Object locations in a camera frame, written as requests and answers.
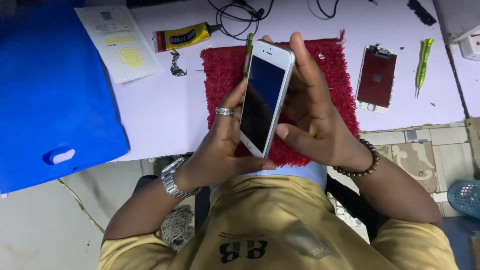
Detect person's left hand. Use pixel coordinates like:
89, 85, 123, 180
175, 79, 277, 193

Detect person's right hand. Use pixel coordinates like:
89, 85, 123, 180
275, 31, 364, 168

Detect white silver smartphone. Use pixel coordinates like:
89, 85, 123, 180
239, 39, 296, 158

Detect silver metal wristwatch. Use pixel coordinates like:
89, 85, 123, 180
160, 157, 202, 199

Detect light blue undershirt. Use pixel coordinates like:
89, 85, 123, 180
210, 162, 329, 196

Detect red shaggy mat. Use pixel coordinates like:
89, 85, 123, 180
200, 30, 361, 168

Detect white phone screen assembly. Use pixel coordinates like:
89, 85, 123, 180
354, 44, 398, 115

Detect black chair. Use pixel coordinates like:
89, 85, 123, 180
133, 174, 380, 241

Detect tan printed shirt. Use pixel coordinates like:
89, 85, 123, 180
98, 174, 460, 270

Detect crumpled silver foil piece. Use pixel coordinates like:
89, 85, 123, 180
169, 49, 188, 77

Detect slim green screwdriver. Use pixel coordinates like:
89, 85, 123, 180
242, 32, 255, 79

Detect yellow glue tube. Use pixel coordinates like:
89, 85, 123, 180
152, 22, 223, 53

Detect white packet with yellow print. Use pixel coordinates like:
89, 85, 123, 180
74, 5, 164, 84

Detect black flat strip part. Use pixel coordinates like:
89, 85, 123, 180
407, 0, 438, 27

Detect blue plastic basket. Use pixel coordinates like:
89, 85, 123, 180
447, 180, 480, 220

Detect black device edge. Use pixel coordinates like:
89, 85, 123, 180
125, 0, 196, 9

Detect blue fabric bag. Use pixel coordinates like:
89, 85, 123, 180
0, 0, 130, 196

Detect brown bead bracelet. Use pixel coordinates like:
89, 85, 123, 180
333, 137, 380, 178

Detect grey rope heap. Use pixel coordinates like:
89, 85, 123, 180
157, 204, 196, 251

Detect black cable with jack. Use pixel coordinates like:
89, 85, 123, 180
307, 0, 379, 20

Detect green handled precision tool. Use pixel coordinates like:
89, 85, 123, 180
414, 38, 435, 100

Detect black earphone cable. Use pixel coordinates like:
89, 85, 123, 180
206, 0, 275, 41

